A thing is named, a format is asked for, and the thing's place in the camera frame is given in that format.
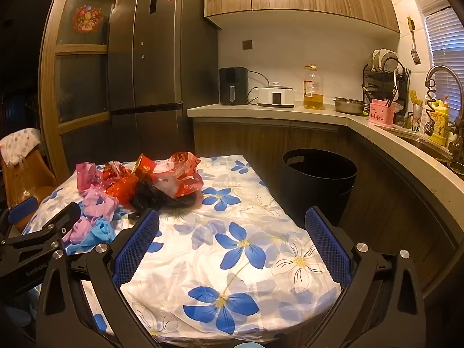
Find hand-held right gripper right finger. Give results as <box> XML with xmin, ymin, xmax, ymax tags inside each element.
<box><xmin>304</xmin><ymin>206</ymin><xmax>426</xmax><ymax>348</ymax></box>

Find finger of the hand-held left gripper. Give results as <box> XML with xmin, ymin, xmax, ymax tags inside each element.
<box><xmin>0</xmin><ymin>202</ymin><xmax>82</xmax><ymax>262</ymax></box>
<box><xmin>0</xmin><ymin>196</ymin><xmax>39</xmax><ymax>242</ymax></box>

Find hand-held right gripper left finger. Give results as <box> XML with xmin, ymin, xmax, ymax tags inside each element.
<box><xmin>36</xmin><ymin>209</ymin><xmax>162</xmax><ymax>348</ymax></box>

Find pale pink plastic bag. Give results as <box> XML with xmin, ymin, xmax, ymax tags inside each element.
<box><xmin>81</xmin><ymin>186</ymin><xmax>121</xmax><ymax>219</ymax></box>
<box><xmin>63</xmin><ymin>217</ymin><xmax>93</xmax><ymax>245</ymax></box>

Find light blue plastic bag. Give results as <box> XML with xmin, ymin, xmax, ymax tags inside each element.
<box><xmin>67</xmin><ymin>219</ymin><xmax>117</xmax><ymax>253</ymax></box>

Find magenta patterned plastic bag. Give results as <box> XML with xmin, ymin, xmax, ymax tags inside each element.
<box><xmin>75</xmin><ymin>162</ymin><xmax>106</xmax><ymax>191</ymax></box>

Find black plastic bag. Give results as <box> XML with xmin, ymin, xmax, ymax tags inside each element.
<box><xmin>128</xmin><ymin>180</ymin><xmax>198</xmax><ymax>214</ymax></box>

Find black trash bin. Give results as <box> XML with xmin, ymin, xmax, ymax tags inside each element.
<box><xmin>282</xmin><ymin>148</ymin><xmax>358</xmax><ymax>227</ymax></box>

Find red shiny plastic bag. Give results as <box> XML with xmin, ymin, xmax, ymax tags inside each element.
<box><xmin>104</xmin><ymin>166</ymin><xmax>139</xmax><ymax>206</ymax></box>

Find red paper cup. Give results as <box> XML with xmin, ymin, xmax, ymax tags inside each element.
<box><xmin>135</xmin><ymin>154</ymin><xmax>157</xmax><ymax>177</ymax></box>

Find red white plastic bag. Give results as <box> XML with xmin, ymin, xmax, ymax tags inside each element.
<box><xmin>152</xmin><ymin>151</ymin><xmax>205</xmax><ymax>198</ymax></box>

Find brown chair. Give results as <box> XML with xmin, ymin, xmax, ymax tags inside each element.
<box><xmin>0</xmin><ymin>145</ymin><xmax>57</xmax><ymax>211</ymax></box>

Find dotted white cloth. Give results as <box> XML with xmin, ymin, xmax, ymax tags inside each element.
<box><xmin>0</xmin><ymin>128</ymin><xmax>42</xmax><ymax>165</ymax></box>

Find beige kitchen countertop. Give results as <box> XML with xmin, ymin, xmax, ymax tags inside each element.
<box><xmin>187</xmin><ymin>103</ymin><xmax>464</xmax><ymax>254</ymax></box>

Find wooden base cabinet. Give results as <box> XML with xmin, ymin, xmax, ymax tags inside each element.
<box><xmin>192</xmin><ymin>118</ymin><xmax>457</xmax><ymax>287</ymax></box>

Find wooden glass door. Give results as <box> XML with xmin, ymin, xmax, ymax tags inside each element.
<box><xmin>38</xmin><ymin>0</ymin><xmax>138</xmax><ymax>185</ymax></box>

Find steel sink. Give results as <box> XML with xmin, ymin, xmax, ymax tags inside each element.
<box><xmin>393</xmin><ymin>130</ymin><xmax>454</xmax><ymax>164</ymax></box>

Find steel bowl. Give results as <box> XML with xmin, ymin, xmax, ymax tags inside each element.
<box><xmin>333</xmin><ymin>97</ymin><xmax>366</xmax><ymax>115</ymax></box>

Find pink utensil holder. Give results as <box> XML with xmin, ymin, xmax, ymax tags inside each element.
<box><xmin>369</xmin><ymin>99</ymin><xmax>394</xmax><ymax>126</ymax></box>

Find cooking oil bottle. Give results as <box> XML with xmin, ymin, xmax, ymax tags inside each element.
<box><xmin>303</xmin><ymin>64</ymin><xmax>324</xmax><ymax>110</ymax></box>

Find small green bowl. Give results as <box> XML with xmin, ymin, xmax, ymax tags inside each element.
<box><xmin>447</xmin><ymin>159</ymin><xmax>464</xmax><ymax>178</ymax></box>

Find green white drink can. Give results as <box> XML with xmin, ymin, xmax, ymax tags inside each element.
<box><xmin>411</xmin><ymin>103</ymin><xmax>423</xmax><ymax>131</ymax></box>

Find white rice cooker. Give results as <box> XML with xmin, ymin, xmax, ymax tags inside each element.
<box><xmin>257</xmin><ymin>82</ymin><xmax>296</xmax><ymax>108</ymax></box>

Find white soap bottle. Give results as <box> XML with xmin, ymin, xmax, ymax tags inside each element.
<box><xmin>418</xmin><ymin>94</ymin><xmax>432</xmax><ymax>135</ymax></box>

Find yellow detergent bottle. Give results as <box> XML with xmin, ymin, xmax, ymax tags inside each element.
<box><xmin>429</xmin><ymin>95</ymin><xmax>450</xmax><ymax>146</ymax></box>

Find black dish rack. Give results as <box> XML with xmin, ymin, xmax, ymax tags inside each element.
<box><xmin>362</xmin><ymin>57</ymin><xmax>410</xmax><ymax>113</ymax></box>

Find dark grey refrigerator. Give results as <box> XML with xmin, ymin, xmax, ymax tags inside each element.
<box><xmin>108</xmin><ymin>0</ymin><xmax>218</xmax><ymax>156</ymax></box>

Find black air fryer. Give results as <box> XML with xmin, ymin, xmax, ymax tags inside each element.
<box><xmin>219</xmin><ymin>67</ymin><xmax>249</xmax><ymax>106</ymax></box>

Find red round door decoration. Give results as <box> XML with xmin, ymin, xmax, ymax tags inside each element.
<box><xmin>71</xmin><ymin>4</ymin><xmax>103</xmax><ymax>33</ymax></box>

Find hanging metal spatula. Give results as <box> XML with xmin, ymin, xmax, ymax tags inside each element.
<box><xmin>407</xmin><ymin>17</ymin><xmax>422</xmax><ymax>65</ymax></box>

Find steel kitchen faucet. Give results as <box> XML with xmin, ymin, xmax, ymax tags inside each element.
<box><xmin>424</xmin><ymin>66</ymin><xmax>464</xmax><ymax>153</ymax></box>

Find window blinds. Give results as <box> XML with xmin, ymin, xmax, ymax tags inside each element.
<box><xmin>424</xmin><ymin>7</ymin><xmax>464</xmax><ymax>106</ymax></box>

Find black power cable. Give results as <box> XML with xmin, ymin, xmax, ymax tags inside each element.
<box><xmin>247</xmin><ymin>70</ymin><xmax>269</xmax><ymax>102</ymax></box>

